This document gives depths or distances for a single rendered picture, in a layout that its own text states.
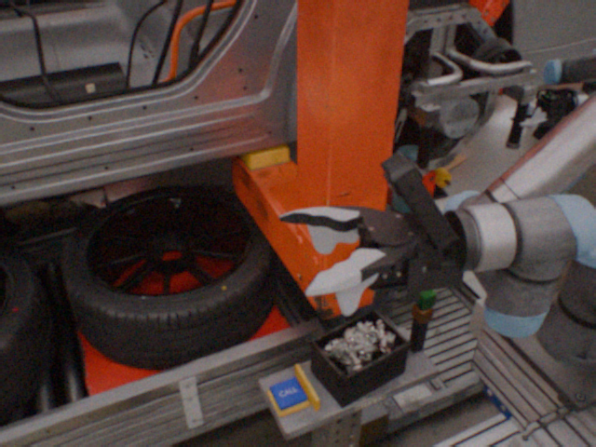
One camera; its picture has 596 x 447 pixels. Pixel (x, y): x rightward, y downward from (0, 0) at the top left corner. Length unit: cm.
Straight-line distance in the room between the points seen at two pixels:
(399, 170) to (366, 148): 66
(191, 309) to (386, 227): 103
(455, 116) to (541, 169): 96
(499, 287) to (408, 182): 22
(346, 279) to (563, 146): 38
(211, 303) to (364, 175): 59
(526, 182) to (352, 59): 46
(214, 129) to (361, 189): 55
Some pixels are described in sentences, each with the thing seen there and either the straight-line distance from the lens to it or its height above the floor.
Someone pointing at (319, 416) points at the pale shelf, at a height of 45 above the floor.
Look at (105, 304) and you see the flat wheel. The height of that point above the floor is 50.
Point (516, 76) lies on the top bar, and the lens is 178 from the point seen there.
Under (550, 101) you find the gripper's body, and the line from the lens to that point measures 188.
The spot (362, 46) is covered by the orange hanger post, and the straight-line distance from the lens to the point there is 113.
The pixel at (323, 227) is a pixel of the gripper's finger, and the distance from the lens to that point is 67.
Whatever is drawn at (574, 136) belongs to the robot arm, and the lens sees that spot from 82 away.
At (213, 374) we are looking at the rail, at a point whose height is 36.
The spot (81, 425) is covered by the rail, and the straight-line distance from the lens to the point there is 162.
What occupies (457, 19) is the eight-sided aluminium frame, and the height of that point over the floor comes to 110.
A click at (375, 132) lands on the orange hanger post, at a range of 123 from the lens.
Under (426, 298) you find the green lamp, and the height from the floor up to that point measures 66.
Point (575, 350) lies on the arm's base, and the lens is 111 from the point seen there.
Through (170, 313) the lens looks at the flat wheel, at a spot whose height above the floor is 50.
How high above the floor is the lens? 162
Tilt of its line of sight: 38 degrees down
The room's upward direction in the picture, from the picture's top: straight up
